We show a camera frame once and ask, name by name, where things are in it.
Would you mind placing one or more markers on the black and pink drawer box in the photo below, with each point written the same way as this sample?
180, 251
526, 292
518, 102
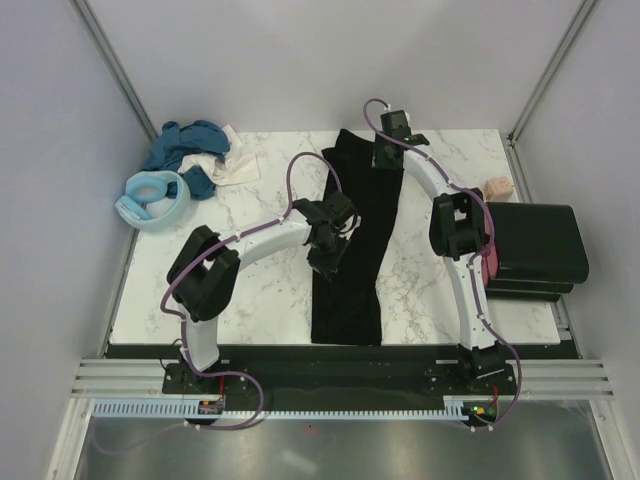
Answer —
538, 253

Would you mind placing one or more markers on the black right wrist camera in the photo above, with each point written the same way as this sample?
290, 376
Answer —
395, 125

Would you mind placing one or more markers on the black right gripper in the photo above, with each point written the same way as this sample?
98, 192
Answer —
378, 158

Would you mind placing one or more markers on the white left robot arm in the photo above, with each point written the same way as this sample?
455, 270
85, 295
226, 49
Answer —
202, 278

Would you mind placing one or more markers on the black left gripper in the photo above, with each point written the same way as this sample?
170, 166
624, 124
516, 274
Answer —
328, 267

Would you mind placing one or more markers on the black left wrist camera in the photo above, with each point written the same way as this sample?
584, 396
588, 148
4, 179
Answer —
341, 212

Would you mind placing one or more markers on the pink foam cube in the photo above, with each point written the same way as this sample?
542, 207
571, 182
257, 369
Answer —
498, 189

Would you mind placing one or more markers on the aluminium frame rail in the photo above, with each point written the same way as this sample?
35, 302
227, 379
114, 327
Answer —
533, 379

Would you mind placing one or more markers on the light blue ring toy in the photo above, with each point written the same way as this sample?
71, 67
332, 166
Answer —
148, 188

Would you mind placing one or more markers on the white t shirt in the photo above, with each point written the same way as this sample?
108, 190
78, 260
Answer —
239, 165

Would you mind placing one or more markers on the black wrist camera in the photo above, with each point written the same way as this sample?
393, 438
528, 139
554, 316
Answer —
395, 125
341, 212

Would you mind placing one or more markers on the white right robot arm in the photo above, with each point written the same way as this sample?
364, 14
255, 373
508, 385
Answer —
458, 231

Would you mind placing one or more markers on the blue t shirt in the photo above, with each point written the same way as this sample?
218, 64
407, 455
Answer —
175, 143

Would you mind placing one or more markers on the black t shirt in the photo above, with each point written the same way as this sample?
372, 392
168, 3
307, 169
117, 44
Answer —
346, 309

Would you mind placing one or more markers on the white slotted cable duct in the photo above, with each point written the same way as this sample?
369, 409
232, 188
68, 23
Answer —
193, 409

